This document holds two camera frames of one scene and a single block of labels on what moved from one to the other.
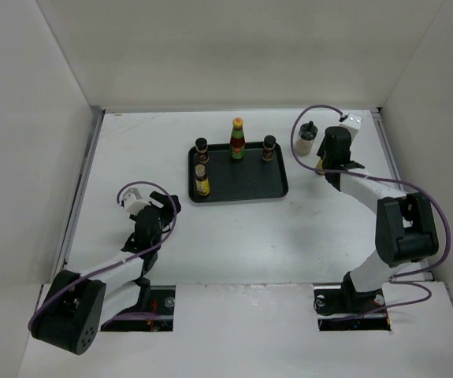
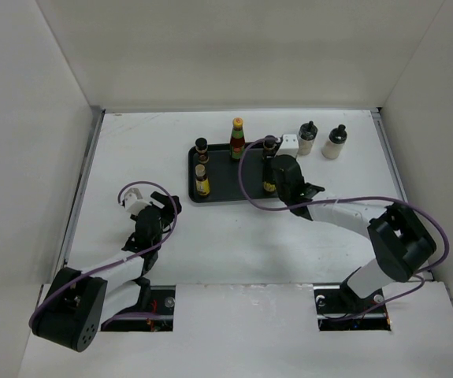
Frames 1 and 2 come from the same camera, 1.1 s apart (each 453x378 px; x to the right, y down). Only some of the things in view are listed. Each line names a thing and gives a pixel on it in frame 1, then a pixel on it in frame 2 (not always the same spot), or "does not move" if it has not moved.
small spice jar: (269, 146) does not move
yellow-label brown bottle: (202, 182) does not move
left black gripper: (168, 210) does not move
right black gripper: (321, 152) to (268, 171)
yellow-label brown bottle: (320, 165) to (269, 187)
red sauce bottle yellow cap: (237, 141) does not move
